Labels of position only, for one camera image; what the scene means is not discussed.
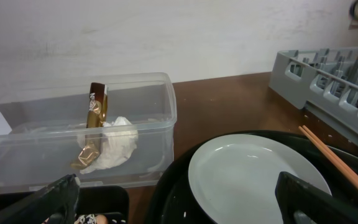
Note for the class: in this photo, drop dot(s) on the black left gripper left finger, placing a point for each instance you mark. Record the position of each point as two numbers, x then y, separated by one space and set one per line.
55 202

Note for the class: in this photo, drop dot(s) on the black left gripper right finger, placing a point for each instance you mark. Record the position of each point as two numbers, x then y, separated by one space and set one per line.
295 195

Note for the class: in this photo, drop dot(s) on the food scraps peanuts and rice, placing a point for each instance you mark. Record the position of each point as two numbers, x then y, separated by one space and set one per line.
100 219

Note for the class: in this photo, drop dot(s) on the wooden chopstick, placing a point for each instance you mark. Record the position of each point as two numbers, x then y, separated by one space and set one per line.
337 165
342 161

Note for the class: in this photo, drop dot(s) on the brown coffee sachet wrapper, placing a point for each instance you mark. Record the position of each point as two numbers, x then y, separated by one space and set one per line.
97 111

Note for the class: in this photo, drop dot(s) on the white round plate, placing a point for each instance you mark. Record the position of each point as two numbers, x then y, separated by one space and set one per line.
233 177

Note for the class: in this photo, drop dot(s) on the white tissue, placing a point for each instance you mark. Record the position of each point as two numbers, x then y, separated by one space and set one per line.
117 148

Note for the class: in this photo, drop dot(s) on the clear plastic waste bin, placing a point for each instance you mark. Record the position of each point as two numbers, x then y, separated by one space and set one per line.
48 120

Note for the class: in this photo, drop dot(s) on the grey plastic dishwasher rack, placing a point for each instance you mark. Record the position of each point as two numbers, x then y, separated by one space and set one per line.
323 81

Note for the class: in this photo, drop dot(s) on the rectangular black tray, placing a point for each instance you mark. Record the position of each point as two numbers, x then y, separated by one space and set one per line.
111 201

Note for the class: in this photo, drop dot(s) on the round black tray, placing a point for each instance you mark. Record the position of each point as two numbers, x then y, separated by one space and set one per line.
173 202

